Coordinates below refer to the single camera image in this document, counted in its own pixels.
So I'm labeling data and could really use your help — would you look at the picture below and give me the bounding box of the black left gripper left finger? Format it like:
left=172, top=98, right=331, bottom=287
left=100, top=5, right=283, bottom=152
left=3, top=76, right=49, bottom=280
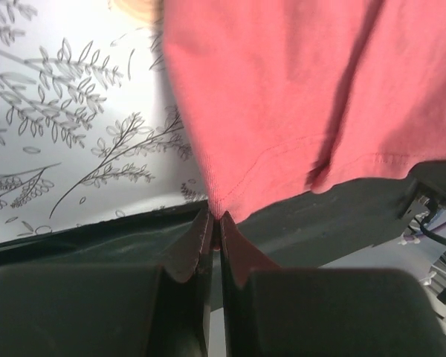
left=0, top=208, right=214, bottom=356

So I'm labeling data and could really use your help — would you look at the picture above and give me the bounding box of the dusty rose t shirt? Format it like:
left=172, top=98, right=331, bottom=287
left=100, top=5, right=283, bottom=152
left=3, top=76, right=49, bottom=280
left=162, top=1, right=446, bottom=222

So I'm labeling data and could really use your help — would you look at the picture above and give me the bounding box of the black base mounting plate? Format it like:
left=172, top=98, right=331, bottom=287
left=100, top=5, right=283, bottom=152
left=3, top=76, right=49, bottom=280
left=0, top=161, right=446, bottom=267

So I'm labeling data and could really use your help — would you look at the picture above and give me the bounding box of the floral patterned table mat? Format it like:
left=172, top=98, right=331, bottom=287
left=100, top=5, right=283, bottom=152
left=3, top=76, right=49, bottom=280
left=0, top=0, right=206, bottom=243

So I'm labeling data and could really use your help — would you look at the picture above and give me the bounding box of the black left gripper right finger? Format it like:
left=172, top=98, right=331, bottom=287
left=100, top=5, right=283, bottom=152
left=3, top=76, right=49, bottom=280
left=219, top=214, right=446, bottom=356

